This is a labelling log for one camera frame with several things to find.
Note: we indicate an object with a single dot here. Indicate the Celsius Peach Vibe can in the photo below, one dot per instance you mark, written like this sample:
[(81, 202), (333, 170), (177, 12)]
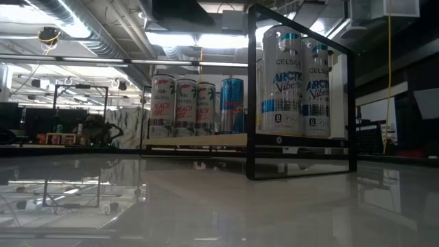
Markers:
[(186, 108), (163, 106), (205, 109)]

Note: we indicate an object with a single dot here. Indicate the blue silver Red Bull can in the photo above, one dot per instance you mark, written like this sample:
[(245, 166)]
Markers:
[(231, 106)]

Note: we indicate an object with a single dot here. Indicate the Celsius Arctic Vibe can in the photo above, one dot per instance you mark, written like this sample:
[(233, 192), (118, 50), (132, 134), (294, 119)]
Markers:
[(283, 85), (317, 92)]

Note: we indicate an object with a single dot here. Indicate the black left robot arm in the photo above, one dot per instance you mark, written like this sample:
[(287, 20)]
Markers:
[(181, 12)]

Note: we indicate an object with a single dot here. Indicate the long LED light bar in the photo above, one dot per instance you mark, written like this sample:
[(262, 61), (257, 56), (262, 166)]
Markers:
[(164, 62)]

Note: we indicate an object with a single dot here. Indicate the bright ceiling light panel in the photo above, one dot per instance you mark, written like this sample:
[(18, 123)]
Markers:
[(223, 40)]

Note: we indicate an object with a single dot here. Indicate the white plastic curtain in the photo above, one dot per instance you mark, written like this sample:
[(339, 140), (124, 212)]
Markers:
[(130, 127)]

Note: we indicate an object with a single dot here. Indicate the grey ceiling box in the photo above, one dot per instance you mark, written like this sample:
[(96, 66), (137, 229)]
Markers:
[(233, 20)]

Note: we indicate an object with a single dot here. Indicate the black background robot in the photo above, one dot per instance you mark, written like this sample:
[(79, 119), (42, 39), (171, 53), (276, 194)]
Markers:
[(97, 128)]

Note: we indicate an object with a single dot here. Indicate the small wooden rack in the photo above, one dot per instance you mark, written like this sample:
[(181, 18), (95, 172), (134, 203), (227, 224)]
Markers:
[(60, 139)]

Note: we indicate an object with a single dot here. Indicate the black partition panel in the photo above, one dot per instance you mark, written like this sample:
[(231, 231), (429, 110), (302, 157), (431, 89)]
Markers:
[(41, 120)]

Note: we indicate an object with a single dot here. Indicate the white ceiling air unit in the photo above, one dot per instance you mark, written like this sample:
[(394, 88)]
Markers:
[(384, 8)]

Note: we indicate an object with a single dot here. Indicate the wooden shelf black metal frame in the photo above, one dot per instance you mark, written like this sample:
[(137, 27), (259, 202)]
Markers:
[(205, 140)]

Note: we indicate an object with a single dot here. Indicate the silver round air duct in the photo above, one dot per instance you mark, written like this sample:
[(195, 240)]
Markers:
[(145, 10)]

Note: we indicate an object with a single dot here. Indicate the black workcell frame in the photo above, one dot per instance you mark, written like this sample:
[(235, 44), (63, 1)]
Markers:
[(83, 86)]

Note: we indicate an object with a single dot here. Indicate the black table frame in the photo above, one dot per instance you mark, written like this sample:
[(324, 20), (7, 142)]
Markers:
[(377, 158)]

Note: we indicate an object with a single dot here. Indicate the hanging black camera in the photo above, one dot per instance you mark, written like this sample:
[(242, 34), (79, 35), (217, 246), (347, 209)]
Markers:
[(49, 34)]

